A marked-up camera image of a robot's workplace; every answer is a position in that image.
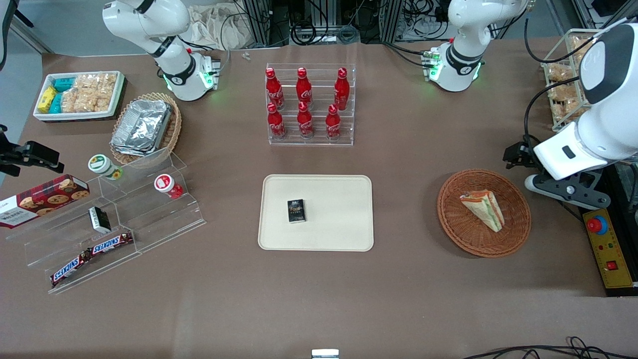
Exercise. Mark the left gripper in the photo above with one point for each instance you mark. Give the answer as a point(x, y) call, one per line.
point(521, 154)

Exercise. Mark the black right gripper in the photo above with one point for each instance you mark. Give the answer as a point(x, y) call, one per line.
point(24, 154)

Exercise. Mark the triangular sandwich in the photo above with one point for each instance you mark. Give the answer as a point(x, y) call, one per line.
point(486, 209)

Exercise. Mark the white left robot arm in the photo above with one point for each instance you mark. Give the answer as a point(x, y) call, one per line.
point(466, 30)

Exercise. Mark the brown round wicker basket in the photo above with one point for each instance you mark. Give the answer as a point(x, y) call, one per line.
point(473, 242)

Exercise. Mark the light oval wicker basket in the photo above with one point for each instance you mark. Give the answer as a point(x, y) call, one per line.
point(173, 132)

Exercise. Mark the beige plastic tray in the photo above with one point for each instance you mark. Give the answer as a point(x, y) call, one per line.
point(329, 214)

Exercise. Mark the red cookie box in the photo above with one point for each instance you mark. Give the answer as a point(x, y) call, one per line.
point(45, 199)

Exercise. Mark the white rectangular bin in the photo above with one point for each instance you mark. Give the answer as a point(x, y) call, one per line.
point(75, 115)

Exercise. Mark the teal snack packet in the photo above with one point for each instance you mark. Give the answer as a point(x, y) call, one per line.
point(64, 84)
point(56, 103)

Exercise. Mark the yellow snack packet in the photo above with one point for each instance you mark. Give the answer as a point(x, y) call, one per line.
point(46, 99)

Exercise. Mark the green lid cup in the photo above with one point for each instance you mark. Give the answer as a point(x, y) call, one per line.
point(102, 165)

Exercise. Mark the clear bag rice crackers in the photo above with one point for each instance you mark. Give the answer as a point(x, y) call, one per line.
point(87, 101)
point(97, 82)

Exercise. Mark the bagged fried snack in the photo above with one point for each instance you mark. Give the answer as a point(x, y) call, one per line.
point(563, 92)
point(559, 73)
point(580, 45)
point(568, 110)

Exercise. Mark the small black white box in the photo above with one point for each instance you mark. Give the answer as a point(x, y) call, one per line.
point(99, 219)

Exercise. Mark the stack of foil trays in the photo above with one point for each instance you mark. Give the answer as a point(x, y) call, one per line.
point(142, 127)

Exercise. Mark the snickers bar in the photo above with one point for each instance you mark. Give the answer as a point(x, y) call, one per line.
point(70, 269)
point(109, 243)

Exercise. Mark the clear acrylic stepped shelf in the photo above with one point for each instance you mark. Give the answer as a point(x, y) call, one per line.
point(149, 219)

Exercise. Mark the red lid cup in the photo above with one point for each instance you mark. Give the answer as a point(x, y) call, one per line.
point(165, 184)

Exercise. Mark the black machine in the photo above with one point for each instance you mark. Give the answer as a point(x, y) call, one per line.
point(628, 224)

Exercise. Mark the yellow emergency stop box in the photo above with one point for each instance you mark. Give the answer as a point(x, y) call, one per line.
point(610, 249)

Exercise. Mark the black chair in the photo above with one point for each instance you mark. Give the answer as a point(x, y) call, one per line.
point(7, 20)

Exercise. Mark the red cola bottle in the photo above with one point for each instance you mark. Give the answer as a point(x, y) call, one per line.
point(333, 124)
point(341, 89)
point(303, 89)
point(275, 124)
point(274, 89)
point(305, 122)

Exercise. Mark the clear acrylic bottle rack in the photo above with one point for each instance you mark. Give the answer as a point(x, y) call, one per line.
point(319, 82)

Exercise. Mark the beige cloth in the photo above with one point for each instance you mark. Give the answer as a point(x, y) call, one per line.
point(219, 30)

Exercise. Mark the small black box gold print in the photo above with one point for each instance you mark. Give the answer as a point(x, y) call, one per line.
point(296, 211)

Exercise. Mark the white device edge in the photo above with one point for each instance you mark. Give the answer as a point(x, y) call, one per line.
point(325, 354)

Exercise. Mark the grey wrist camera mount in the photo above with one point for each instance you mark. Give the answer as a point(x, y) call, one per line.
point(573, 192)

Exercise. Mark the aluminium frame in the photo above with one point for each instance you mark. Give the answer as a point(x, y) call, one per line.
point(264, 20)

